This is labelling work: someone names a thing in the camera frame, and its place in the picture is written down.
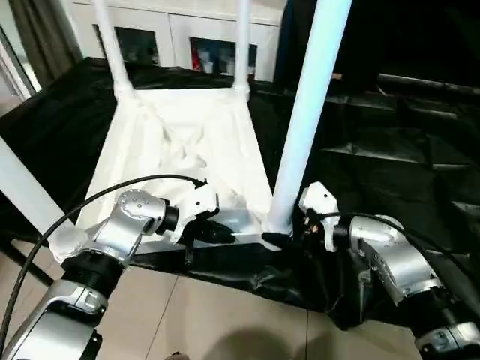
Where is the white plastic table top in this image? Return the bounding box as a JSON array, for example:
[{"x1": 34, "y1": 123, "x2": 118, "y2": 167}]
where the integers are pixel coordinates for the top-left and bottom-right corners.
[{"x1": 48, "y1": 84, "x2": 292, "y2": 265}]

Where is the white plastic table leg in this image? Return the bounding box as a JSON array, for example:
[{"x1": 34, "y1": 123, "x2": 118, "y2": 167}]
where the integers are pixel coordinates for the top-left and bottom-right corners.
[
  {"x1": 232, "y1": 0, "x2": 253, "y2": 97},
  {"x1": 91, "y1": 0, "x2": 139, "y2": 103},
  {"x1": 0, "y1": 135, "x2": 82, "y2": 260},
  {"x1": 265, "y1": 0, "x2": 353, "y2": 236}
]

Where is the black work mat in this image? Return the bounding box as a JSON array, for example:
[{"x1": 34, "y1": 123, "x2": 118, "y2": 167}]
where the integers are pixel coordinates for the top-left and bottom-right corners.
[{"x1": 0, "y1": 56, "x2": 480, "y2": 331}]

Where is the black stand leg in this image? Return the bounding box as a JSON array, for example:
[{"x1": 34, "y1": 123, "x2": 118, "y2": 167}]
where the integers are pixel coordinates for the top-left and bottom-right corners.
[{"x1": 0, "y1": 235, "x2": 59, "y2": 287}]

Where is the white glass-door cabinet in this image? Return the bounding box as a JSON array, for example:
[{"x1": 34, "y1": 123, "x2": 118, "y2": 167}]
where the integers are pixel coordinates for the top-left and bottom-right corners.
[{"x1": 71, "y1": 0, "x2": 290, "y2": 83}]

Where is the black backdrop cloth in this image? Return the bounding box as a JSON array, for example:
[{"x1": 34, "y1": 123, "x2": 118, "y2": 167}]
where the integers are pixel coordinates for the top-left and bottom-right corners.
[{"x1": 277, "y1": 0, "x2": 480, "y2": 91}]

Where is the grey curtain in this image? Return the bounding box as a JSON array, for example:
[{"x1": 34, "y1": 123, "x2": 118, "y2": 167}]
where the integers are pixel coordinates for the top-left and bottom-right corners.
[{"x1": 7, "y1": 0, "x2": 85, "y2": 85}]

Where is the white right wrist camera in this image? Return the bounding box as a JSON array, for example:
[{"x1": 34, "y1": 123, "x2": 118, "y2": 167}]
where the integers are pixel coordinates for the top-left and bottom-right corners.
[{"x1": 298, "y1": 181, "x2": 341, "y2": 253}]

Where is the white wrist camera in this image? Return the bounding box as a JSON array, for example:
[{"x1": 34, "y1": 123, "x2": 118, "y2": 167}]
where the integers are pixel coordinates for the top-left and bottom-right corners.
[
  {"x1": 165, "y1": 182, "x2": 221, "y2": 245},
  {"x1": 298, "y1": 181, "x2": 341, "y2": 253}
]

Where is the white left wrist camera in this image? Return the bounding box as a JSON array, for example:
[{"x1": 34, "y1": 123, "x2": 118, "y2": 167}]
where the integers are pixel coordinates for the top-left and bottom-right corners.
[{"x1": 165, "y1": 182, "x2": 221, "y2": 245}]

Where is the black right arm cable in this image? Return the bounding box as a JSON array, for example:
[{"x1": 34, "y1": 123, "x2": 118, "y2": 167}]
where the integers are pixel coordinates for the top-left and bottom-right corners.
[{"x1": 318, "y1": 211, "x2": 480, "y2": 301}]

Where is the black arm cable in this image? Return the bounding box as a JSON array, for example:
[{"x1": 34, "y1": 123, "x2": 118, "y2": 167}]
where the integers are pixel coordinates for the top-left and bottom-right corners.
[
  {"x1": 318, "y1": 211, "x2": 480, "y2": 301},
  {"x1": 0, "y1": 175, "x2": 209, "y2": 353}
]

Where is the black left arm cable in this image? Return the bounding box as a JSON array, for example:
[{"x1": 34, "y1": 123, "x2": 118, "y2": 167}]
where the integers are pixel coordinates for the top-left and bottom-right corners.
[{"x1": 0, "y1": 175, "x2": 209, "y2": 353}]

